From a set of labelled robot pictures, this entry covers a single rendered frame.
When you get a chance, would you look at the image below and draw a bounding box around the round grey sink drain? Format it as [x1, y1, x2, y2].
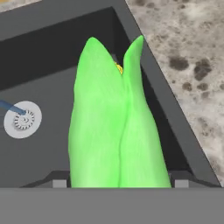
[3, 101, 43, 140]

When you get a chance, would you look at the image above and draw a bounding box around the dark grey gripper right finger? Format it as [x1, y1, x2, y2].
[168, 171, 221, 189]

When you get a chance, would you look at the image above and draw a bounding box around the blue water stream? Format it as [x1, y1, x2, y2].
[0, 100, 26, 116]

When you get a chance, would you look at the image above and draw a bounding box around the dark grey kitchen sink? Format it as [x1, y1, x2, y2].
[0, 0, 221, 189]

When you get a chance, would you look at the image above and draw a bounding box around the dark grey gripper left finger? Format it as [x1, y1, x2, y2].
[21, 170, 72, 189]

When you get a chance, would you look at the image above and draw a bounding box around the green husked corn cob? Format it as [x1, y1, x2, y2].
[67, 35, 172, 189]

